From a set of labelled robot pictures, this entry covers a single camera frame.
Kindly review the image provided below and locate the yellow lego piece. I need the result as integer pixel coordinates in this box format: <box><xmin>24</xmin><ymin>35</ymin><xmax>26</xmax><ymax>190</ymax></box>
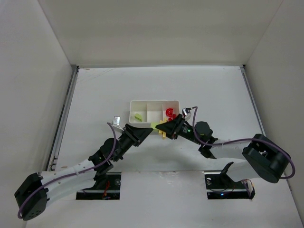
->
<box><xmin>158</xmin><ymin>118</ymin><xmax>168</xmax><ymax>139</ymax></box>

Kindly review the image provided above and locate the red round lego piece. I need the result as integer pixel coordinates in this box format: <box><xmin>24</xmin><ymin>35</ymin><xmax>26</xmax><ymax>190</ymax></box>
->
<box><xmin>165</xmin><ymin>108</ymin><xmax>174</xmax><ymax>117</ymax></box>

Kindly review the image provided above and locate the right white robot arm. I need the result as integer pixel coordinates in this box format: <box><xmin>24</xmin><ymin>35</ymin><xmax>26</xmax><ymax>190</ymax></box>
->
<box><xmin>156</xmin><ymin>114</ymin><xmax>295</xmax><ymax>183</ymax></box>

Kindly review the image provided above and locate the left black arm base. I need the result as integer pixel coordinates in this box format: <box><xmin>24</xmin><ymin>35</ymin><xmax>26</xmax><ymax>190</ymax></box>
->
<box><xmin>76</xmin><ymin>172</ymin><xmax>122</xmax><ymax>200</ymax></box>

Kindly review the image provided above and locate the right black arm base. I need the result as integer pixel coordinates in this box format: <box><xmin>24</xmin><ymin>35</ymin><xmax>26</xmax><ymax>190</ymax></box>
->
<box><xmin>204</xmin><ymin>162</ymin><xmax>256</xmax><ymax>200</ymax></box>

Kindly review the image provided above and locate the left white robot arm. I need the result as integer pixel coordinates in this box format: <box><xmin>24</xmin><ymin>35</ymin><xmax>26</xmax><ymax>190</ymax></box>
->
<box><xmin>14</xmin><ymin>124</ymin><xmax>153</xmax><ymax>221</ymax></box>

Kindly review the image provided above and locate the white three-compartment container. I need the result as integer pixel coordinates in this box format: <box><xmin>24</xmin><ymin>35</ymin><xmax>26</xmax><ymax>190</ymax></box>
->
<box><xmin>129</xmin><ymin>100</ymin><xmax>180</xmax><ymax>134</ymax></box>

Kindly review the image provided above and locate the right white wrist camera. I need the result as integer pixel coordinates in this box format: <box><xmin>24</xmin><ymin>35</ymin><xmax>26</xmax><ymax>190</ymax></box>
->
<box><xmin>181</xmin><ymin>107</ymin><xmax>192</xmax><ymax>120</ymax></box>

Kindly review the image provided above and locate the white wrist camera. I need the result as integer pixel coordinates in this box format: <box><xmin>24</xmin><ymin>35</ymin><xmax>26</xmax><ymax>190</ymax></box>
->
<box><xmin>181</xmin><ymin>107</ymin><xmax>192</xmax><ymax>120</ymax></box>
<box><xmin>111</xmin><ymin>116</ymin><xmax>123</xmax><ymax>133</ymax></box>

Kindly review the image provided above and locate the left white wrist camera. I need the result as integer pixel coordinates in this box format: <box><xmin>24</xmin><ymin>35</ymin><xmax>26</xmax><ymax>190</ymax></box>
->
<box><xmin>111</xmin><ymin>116</ymin><xmax>123</xmax><ymax>133</ymax></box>

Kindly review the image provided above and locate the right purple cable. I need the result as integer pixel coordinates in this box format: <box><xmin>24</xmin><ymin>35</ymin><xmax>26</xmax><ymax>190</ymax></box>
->
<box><xmin>190</xmin><ymin>106</ymin><xmax>296</xmax><ymax>179</ymax></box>

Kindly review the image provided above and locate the purple cable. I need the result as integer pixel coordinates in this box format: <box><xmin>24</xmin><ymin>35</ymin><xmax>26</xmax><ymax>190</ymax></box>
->
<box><xmin>190</xmin><ymin>106</ymin><xmax>296</xmax><ymax>179</ymax></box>
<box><xmin>17</xmin><ymin>122</ymin><xmax>117</xmax><ymax>219</ymax></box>

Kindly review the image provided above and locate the left aluminium rail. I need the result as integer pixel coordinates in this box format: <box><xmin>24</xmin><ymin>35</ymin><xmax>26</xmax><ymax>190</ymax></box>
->
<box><xmin>44</xmin><ymin>65</ymin><xmax>79</xmax><ymax>171</ymax></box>

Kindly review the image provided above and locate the aluminium rail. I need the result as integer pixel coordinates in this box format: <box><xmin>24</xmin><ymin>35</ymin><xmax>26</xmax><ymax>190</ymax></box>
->
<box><xmin>240</xmin><ymin>64</ymin><xmax>277</xmax><ymax>170</ymax></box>
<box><xmin>44</xmin><ymin>65</ymin><xmax>79</xmax><ymax>171</ymax></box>

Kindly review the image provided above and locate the right aluminium rail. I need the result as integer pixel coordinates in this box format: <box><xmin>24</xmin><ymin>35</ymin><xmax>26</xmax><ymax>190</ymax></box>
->
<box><xmin>240</xmin><ymin>64</ymin><xmax>277</xmax><ymax>170</ymax></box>

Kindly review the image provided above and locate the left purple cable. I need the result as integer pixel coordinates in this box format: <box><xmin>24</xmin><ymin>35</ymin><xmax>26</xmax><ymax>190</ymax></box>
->
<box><xmin>17</xmin><ymin>122</ymin><xmax>117</xmax><ymax>219</ymax></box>

